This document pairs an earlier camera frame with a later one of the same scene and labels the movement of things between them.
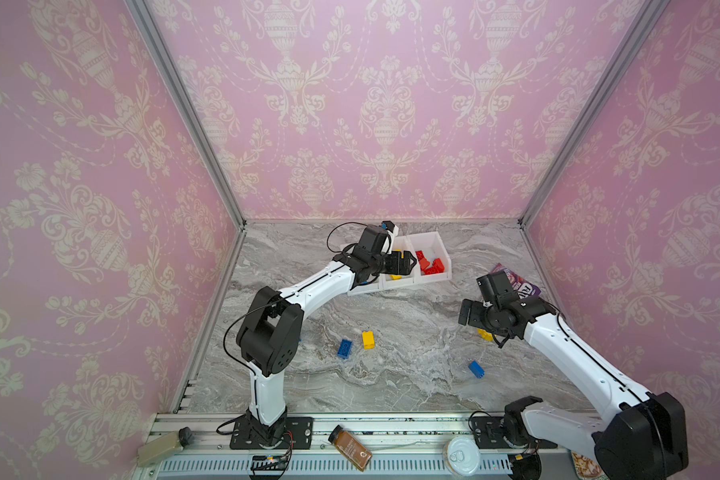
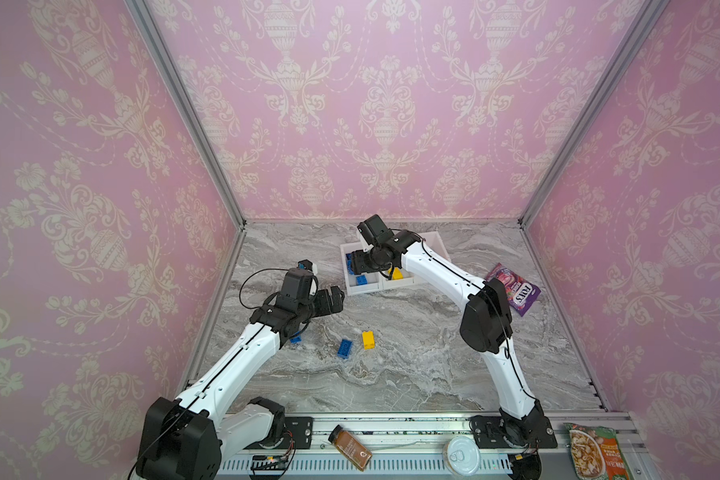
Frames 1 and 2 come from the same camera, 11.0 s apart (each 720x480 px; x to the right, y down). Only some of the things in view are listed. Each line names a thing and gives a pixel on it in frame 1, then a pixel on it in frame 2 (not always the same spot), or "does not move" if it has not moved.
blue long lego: [345, 348] does not move
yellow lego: [368, 340] does not move
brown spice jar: [350, 447] does not move
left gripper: [405, 265] → [326, 307]
